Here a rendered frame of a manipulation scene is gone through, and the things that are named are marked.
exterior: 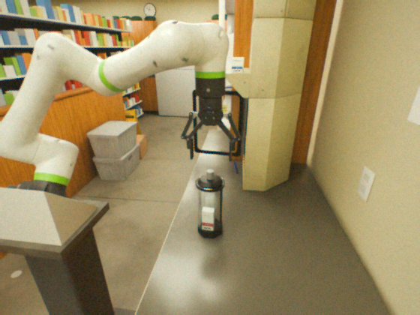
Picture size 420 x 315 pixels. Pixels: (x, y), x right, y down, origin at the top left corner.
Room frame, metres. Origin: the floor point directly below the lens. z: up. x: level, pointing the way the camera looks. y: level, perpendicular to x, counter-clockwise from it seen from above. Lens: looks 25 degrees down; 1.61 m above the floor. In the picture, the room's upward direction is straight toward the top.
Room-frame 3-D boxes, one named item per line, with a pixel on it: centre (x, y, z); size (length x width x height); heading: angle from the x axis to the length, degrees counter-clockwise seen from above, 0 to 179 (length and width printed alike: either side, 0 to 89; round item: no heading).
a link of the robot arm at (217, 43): (0.76, 0.01, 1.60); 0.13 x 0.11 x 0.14; 136
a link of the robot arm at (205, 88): (0.77, 0.00, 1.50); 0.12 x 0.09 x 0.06; 173
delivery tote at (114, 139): (3.08, 1.28, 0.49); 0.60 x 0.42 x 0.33; 173
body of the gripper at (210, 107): (0.77, 0.00, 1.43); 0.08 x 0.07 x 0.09; 83
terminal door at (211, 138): (1.42, -0.04, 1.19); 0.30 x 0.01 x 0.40; 76
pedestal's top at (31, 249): (0.84, 0.67, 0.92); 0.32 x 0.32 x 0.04; 81
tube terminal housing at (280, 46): (1.22, -0.31, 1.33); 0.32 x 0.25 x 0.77; 173
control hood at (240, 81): (1.24, -0.13, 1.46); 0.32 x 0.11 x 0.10; 173
